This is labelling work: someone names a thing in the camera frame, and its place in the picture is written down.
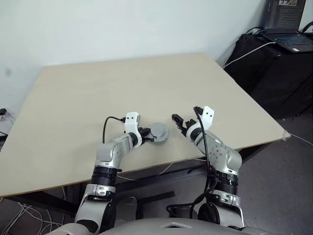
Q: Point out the black open laptop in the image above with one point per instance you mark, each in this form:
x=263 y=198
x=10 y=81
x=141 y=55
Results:
x=286 y=22

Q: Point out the dark rounded shape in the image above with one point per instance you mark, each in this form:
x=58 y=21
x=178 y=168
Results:
x=126 y=208

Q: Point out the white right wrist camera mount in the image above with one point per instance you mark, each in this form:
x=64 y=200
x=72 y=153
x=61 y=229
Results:
x=207 y=115

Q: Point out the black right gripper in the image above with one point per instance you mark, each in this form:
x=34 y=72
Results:
x=187 y=124

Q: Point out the white power strip with adapter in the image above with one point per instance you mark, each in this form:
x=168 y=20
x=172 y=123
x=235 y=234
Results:
x=5 y=113

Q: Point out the grey robot torso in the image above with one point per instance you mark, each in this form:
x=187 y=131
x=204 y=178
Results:
x=171 y=227

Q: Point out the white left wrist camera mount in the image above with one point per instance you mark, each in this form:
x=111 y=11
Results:
x=132 y=122

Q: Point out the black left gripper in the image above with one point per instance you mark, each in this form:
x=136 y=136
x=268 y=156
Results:
x=141 y=133

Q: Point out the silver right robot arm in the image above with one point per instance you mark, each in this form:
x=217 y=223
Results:
x=220 y=156

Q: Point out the round silver cover plate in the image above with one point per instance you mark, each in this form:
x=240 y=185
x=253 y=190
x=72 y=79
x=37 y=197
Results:
x=159 y=130

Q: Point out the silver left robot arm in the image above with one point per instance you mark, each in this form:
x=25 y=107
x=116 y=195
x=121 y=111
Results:
x=107 y=156

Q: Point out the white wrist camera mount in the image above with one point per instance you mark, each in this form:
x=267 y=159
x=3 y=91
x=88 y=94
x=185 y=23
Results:
x=207 y=115
x=132 y=122

